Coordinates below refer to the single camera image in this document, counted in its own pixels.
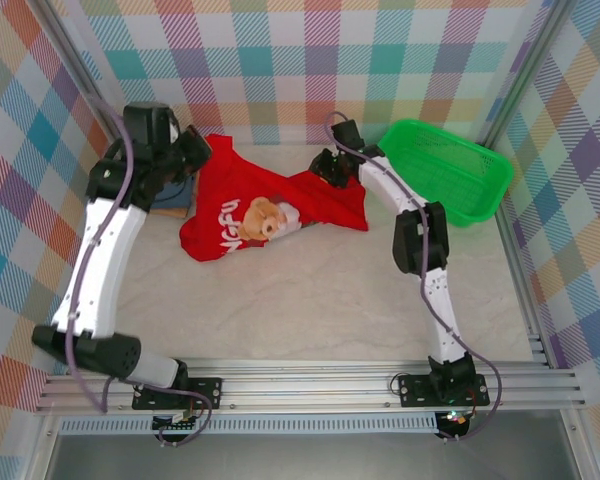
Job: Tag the red t-shirt with bear print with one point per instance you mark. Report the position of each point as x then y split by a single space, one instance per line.
330 205

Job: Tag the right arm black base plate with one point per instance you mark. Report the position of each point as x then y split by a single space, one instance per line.
415 390

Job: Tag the left aluminium frame post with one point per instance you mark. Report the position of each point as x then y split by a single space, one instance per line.
80 70

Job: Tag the long aluminium base rail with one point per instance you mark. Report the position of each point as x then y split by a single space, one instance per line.
305 392

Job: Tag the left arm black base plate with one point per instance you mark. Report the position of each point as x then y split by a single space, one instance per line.
205 392

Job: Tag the right aluminium side rail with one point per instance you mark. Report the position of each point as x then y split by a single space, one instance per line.
522 290

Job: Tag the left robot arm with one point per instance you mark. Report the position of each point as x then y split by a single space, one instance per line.
105 260

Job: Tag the right aluminium frame post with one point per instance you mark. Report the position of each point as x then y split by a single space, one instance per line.
525 70

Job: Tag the folded tan t-shirt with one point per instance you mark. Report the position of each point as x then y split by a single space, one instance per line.
172 212

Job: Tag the folded blue t-shirt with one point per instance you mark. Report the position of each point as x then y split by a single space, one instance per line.
172 197

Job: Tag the green plastic basket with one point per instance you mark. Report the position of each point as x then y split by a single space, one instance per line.
445 170

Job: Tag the aluminium frame post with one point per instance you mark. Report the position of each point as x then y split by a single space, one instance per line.
80 70
525 70

